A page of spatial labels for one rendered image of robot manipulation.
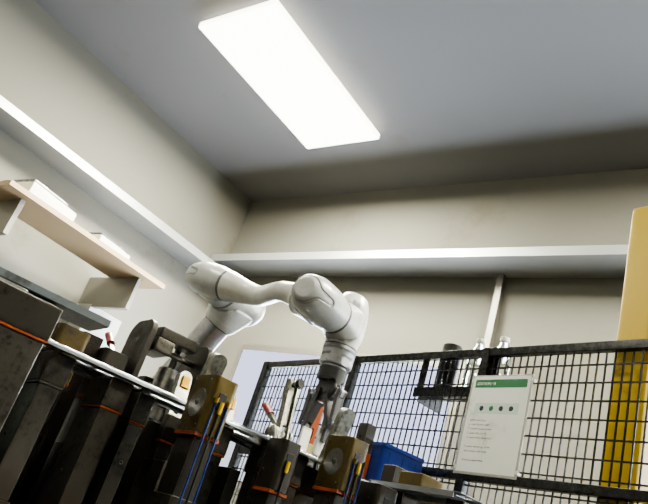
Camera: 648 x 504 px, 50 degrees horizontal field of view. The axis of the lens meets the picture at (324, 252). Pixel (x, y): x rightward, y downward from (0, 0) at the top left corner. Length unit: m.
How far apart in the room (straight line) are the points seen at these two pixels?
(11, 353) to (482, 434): 1.39
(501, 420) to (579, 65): 2.33
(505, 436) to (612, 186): 2.76
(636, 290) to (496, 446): 0.59
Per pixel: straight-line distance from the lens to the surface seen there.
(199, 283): 2.21
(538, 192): 4.76
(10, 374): 1.27
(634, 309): 2.11
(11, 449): 1.43
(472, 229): 4.78
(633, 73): 4.03
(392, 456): 2.14
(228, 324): 2.32
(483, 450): 2.16
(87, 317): 1.82
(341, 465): 1.57
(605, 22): 3.78
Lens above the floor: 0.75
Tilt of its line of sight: 24 degrees up
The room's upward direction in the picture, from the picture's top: 18 degrees clockwise
